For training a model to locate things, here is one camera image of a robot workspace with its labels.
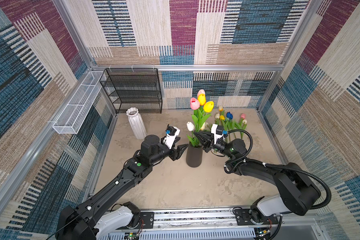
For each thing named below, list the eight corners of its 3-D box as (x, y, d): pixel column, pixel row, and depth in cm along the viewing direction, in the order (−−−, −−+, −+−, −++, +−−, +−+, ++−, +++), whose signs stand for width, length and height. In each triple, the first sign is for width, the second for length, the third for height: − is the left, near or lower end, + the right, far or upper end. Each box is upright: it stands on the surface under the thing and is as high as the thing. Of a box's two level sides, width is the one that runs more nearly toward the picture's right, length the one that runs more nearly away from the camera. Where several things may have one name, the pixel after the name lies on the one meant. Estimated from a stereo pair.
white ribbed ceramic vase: (134, 140, 106) (124, 117, 87) (137, 131, 111) (127, 107, 92) (145, 140, 106) (137, 117, 87) (147, 131, 111) (140, 107, 92)
